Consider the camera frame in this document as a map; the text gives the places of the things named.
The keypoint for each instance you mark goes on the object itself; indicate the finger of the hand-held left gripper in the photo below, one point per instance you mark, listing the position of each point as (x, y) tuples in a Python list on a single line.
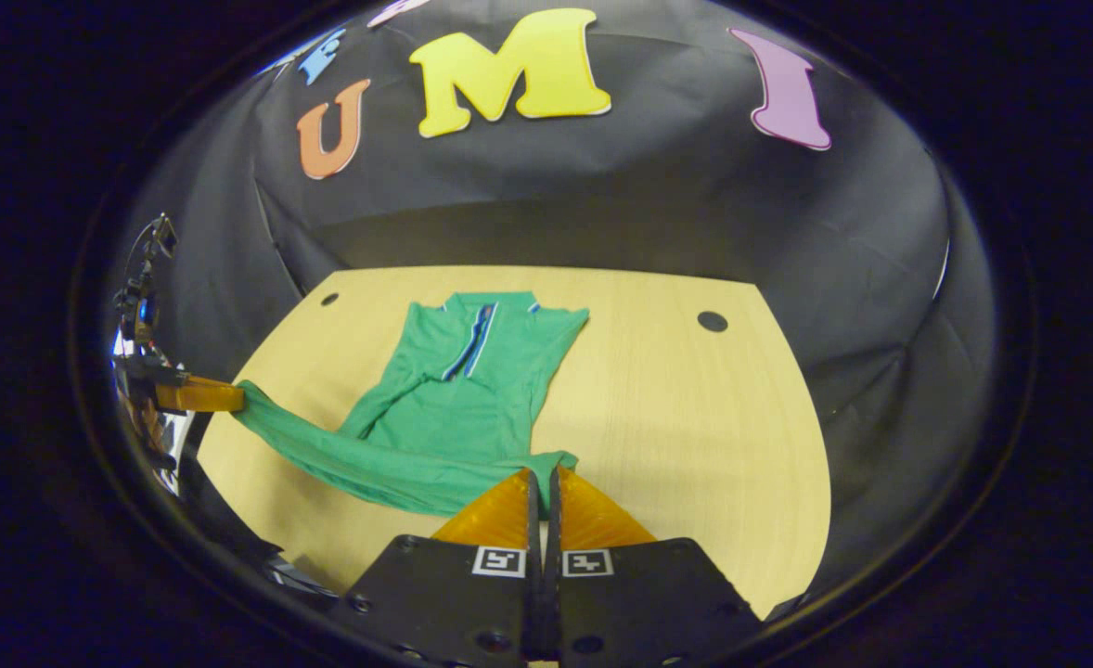
[(199, 397)]

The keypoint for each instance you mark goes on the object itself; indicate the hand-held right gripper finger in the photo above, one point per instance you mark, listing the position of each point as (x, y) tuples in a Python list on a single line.
[(553, 533), (533, 533)]

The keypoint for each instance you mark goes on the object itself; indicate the green T-shirt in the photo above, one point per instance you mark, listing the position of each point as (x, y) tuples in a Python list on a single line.
[(454, 417)]

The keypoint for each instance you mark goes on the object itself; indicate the black backdrop cloth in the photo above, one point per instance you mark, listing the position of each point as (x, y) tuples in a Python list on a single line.
[(649, 186)]

